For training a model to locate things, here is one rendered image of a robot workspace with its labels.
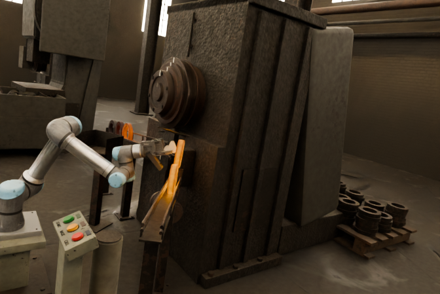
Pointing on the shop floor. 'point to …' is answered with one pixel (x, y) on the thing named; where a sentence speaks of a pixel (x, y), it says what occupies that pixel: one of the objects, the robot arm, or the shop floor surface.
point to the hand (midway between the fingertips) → (179, 150)
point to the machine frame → (236, 131)
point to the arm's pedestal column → (23, 274)
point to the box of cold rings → (27, 118)
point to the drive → (319, 145)
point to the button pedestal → (72, 254)
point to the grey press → (67, 36)
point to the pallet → (371, 223)
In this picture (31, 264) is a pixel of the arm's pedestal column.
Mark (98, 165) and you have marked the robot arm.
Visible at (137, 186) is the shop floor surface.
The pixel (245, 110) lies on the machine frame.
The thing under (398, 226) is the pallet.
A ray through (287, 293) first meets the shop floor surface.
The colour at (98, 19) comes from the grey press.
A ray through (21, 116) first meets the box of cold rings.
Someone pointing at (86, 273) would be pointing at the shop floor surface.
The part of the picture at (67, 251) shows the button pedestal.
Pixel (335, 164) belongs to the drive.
